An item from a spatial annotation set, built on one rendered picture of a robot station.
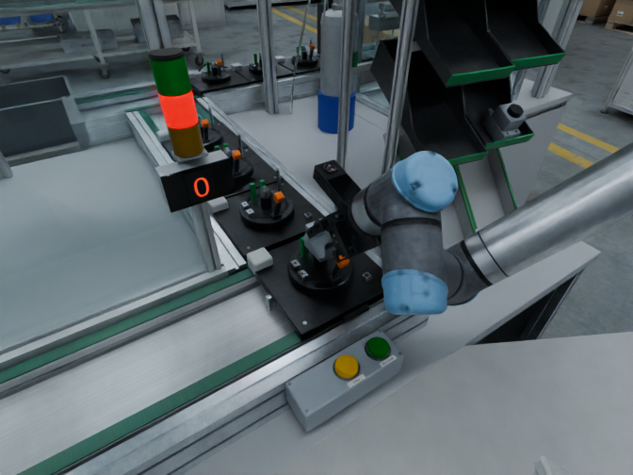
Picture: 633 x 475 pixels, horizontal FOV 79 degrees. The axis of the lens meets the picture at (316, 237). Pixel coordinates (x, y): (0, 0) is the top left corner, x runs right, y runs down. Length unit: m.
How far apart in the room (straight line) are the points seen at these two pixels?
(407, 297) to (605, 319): 2.05
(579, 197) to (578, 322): 1.83
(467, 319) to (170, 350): 0.64
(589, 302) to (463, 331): 1.63
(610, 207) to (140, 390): 0.76
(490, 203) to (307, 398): 0.64
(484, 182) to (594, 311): 1.54
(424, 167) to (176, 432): 0.53
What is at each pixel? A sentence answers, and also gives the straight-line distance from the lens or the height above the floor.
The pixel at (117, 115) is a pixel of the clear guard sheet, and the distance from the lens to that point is 0.69.
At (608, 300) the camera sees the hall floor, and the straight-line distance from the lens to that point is 2.58.
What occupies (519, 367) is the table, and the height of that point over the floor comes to 0.86.
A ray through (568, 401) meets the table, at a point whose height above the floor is 0.86.
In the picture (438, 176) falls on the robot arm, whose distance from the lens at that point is 0.48.
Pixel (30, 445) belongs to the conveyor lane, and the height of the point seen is 0.92.
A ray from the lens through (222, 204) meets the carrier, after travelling 1.04.
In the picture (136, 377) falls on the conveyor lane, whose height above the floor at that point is 0.92.
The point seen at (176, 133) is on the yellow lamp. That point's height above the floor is 1.30.
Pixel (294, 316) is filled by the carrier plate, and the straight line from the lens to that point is 0.76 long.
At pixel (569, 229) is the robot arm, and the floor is 1.27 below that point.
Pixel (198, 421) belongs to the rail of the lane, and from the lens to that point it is 0.69.
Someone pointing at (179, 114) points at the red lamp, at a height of 1.33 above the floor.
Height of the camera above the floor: 1.57
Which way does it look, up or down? 40 degrees down
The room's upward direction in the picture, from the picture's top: straight up
